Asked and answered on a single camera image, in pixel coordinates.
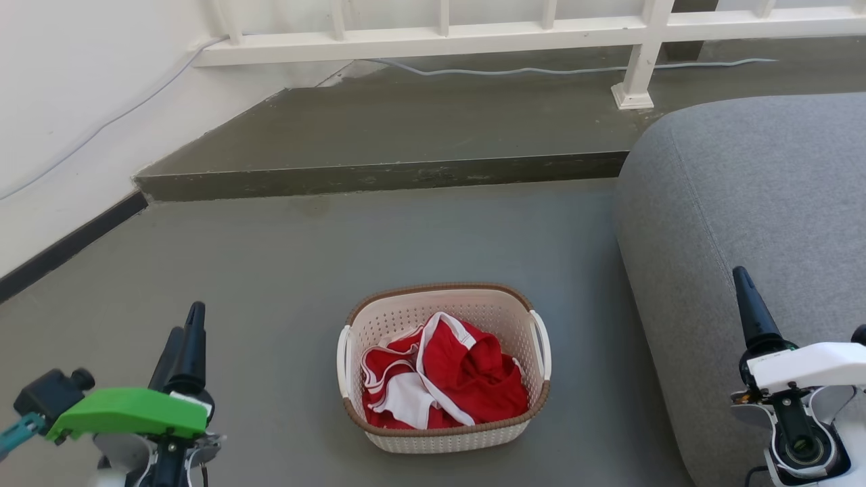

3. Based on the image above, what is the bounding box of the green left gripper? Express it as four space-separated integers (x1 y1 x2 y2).
46 302 216 444

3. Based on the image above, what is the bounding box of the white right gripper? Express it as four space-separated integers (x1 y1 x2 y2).
733 266 866 394

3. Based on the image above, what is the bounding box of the beige perforated laundry basket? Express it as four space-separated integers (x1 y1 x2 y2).
336 283 552 454

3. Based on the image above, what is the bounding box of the red and white garment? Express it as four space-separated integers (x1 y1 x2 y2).
361 312 530 431

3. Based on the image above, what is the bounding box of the grey fabric sofa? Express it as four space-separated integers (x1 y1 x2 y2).
616 93 866 487

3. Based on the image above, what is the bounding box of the black baseboard strip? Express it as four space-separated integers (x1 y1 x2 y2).
0 191 149 303

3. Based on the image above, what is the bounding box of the white wooden railing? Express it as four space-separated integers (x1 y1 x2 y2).
193 0 866 111

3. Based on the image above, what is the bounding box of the teal left camera connector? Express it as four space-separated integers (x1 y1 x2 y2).
0 413 45 462

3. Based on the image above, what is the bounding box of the thin light grey cable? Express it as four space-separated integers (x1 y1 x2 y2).
0 37 228 202

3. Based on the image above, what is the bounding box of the dark post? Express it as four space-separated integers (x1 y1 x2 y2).
663 0 719 62

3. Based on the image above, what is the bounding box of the grey wavy cable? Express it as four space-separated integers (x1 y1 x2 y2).
369 57 779 77

